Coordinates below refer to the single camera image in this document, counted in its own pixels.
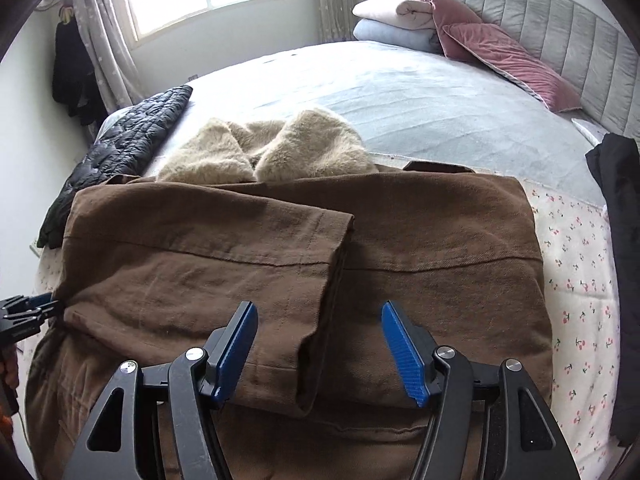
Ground brown cotton coat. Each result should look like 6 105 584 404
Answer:
24 108 554 480

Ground dark clothes hanging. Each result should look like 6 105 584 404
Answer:
52 18 107 127

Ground left hand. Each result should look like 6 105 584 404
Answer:
1 346 20 416

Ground black quilted jacket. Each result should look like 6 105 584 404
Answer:
37 84 193 249

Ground floral cherry bed sheet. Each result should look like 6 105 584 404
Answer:
34 167 626 480

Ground black garment on bed edge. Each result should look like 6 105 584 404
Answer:
586 133 640 446

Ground grey curtain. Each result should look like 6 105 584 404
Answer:
70 0 144 113

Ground grey bed cover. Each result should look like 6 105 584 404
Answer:
145 41 604 206

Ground grey padded headboard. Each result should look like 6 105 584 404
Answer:
458 0 639 140

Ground pink velvet pillow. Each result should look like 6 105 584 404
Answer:
412 0 582 113

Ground folded light blue blanket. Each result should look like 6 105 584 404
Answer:
354 18 442 54

